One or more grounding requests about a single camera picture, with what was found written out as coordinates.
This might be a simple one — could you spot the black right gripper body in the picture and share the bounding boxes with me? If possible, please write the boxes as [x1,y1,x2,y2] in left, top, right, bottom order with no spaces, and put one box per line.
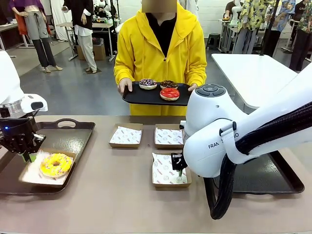
[170,153,189,171]

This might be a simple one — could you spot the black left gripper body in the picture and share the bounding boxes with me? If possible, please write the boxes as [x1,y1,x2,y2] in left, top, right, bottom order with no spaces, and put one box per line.
[0,116,37,147]

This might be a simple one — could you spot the brown cardboard box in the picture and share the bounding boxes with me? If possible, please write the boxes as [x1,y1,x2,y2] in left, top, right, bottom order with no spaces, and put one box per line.
[108,123,143,149]
[151,152,192,188]
[18,148,78,189]
[154,123,186,150]

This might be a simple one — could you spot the yellow sprinkled donut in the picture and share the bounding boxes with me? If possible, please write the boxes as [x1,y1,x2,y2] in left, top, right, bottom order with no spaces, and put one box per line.
[39,153,74,178]

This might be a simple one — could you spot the red glazed donut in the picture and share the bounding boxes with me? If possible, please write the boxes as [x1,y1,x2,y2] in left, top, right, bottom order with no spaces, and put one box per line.
[159,88,181,102]

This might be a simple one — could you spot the black serving tray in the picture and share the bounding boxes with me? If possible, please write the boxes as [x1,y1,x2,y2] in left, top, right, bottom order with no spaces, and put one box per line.
[121,80,194,107]

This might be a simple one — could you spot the dark chocolate donut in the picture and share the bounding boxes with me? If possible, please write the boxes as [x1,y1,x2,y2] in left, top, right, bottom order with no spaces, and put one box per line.
[159,79,179,90]

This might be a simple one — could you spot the chocolate donut purple white sprinkles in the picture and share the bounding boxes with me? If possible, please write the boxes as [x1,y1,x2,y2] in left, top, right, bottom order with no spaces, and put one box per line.
[138,78,158,91]

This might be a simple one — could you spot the person's left forearm yellow sleeve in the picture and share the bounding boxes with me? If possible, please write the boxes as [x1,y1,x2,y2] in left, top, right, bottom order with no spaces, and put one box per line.
[184,62,208,86]

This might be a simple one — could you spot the person's right forearm yellow sleeve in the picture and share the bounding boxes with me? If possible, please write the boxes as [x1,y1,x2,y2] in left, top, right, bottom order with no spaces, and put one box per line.
[114,62,134,85]

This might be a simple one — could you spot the dark brown plastic tray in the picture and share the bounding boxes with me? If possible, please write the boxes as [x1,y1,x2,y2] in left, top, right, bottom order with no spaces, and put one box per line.
[204,150,305,195]
[0,118,96,196]

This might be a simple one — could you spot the person's right hand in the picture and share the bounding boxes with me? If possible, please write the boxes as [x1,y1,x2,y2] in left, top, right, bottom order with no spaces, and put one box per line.
[117,78,134,96]

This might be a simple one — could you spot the mannequin purple top grey trousers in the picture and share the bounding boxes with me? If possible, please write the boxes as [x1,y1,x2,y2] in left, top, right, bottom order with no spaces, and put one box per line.
[8,0,63,73]

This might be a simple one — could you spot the brown cardboard carton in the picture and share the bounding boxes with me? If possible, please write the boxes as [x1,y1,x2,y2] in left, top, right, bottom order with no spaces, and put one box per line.
[76,39,107,61]

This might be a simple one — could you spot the large white table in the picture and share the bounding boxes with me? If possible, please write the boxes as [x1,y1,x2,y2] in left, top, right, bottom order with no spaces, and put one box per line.
[211,53,306,115]

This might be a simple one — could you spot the wooden top desk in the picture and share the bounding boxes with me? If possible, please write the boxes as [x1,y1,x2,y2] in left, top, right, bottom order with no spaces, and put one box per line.
[56,21,116,62]

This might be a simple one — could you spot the person in yellow hoodie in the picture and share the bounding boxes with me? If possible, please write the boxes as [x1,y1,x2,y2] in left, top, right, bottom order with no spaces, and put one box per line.
[113,1,208,117]

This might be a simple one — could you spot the mannequin black top cream trousers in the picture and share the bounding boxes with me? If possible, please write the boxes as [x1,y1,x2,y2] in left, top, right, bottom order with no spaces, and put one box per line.
[60,0,98,74]

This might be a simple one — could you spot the dark plastic stool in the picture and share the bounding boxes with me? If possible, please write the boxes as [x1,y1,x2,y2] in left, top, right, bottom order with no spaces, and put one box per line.
[207,33,221,51]

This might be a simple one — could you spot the white standing desk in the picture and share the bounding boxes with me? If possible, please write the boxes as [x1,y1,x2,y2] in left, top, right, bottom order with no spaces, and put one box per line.
[115,22,128,35]

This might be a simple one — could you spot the mannequin yellow floral shirt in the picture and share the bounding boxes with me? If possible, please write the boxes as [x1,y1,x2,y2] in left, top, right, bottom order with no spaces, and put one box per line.
[234,0,269,55]

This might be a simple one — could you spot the black stand pole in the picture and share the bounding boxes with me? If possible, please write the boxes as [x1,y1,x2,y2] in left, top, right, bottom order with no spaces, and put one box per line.
[259,0,281,57]

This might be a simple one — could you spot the mannequin dark floral shirt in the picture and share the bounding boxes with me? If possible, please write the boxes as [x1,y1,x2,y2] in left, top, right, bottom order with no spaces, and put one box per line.
[289,0,312,72]

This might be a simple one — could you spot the mannequin blue floral shirt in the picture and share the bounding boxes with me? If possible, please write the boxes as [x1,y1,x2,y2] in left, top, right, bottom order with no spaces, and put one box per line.
[264,0,297,58]

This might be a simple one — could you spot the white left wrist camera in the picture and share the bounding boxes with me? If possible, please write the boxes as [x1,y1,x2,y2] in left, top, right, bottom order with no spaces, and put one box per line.
[20,93,49,113]

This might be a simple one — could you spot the black cable sleeve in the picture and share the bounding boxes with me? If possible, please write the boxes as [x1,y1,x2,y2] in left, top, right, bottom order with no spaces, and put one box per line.
[204,100,312,220]

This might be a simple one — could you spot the white velcro strap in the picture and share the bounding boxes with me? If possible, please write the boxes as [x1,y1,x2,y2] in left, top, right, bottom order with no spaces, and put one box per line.
[219,120,248,164]

